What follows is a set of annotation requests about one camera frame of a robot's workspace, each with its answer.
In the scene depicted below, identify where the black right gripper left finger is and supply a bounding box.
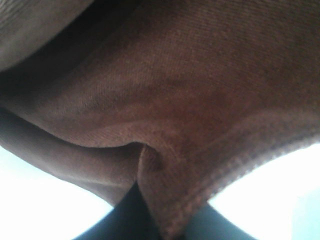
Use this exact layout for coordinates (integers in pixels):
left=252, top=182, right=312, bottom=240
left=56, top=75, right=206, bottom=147
left=75, top=183, right=160, bottom=240

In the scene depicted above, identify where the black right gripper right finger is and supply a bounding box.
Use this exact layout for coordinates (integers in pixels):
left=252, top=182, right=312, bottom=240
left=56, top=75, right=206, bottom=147
left=183, top=203, right=247, bottom=240

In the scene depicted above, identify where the brown towel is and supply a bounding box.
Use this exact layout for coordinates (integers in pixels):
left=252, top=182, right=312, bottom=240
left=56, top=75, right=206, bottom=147
left=0, top=0, right=320, bottom=240

